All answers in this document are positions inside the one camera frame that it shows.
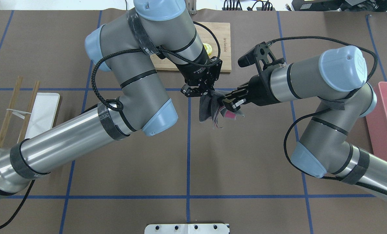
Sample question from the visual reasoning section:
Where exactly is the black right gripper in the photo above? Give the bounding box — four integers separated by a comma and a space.
222, 75, 280, 113

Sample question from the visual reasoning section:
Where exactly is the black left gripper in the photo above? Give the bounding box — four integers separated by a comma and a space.
180, 56, 223, 98

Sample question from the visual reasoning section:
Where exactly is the grey pink cloth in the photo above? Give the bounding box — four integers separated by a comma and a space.
198, 90, 245, 128

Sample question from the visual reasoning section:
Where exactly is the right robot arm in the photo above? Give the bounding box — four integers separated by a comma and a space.
222, 42, 387, 201

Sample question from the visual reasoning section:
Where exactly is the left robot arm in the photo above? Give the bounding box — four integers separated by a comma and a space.
0, 0, 222, 199

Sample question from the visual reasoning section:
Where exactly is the yellow lemon slice toy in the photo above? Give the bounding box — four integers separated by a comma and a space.
203, 43, 213, 56

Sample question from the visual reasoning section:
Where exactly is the bamboo cutting board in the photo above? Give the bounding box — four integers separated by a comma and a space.
151, 22, 231, 73

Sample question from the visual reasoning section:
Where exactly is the white rectangular tray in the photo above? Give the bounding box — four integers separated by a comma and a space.
25, 92, 60, 139

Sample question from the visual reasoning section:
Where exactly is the brown table mat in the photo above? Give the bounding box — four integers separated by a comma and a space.
0, 9, 387, 234

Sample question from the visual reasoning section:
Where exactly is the wooden chopstick right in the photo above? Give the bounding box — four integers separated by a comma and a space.
18, 80, 40, 143

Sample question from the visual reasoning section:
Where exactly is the wooden chopstick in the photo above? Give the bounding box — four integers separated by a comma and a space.
18, 80, 40, 143
0, 76, 23, 148

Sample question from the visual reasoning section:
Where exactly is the wooden chopstick left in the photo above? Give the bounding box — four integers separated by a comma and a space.
0, 76, 23, 148

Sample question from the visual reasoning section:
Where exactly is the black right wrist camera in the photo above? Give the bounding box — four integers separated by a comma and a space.
237, 41, 286, 76

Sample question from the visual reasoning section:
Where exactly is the white pedestal column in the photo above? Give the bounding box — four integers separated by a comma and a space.
144, 223, 230, 234

